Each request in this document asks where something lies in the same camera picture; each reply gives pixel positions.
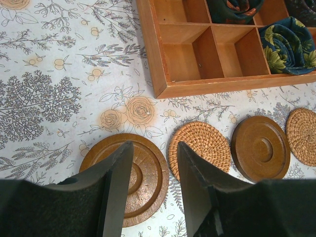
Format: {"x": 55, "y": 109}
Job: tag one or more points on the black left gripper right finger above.
{"x": 217, "y": 204}

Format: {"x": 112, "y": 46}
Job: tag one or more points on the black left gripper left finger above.
{"x": 88, "y": 204}

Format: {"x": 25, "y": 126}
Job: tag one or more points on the dark wooden coaster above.
{"x": 149, "y": 178}
{"x": 260, "y": 149}

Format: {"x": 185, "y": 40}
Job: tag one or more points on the woven rattan coaster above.
{"x": 301, "y": 135}
{"x": 203, "y": 139}

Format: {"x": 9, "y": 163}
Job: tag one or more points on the wooden compartment tray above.
{"x": 188, "y": 54}

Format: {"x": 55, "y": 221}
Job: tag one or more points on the rolled dark cloth green floral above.
{"x": 289, "y": 47}

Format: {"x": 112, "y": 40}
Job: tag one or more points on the rolled dark cloth orange pattern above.
{"x": 233, "y": 11}

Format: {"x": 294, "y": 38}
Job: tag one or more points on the rolled dark cloth right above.
{"x": 303, "y": 10}

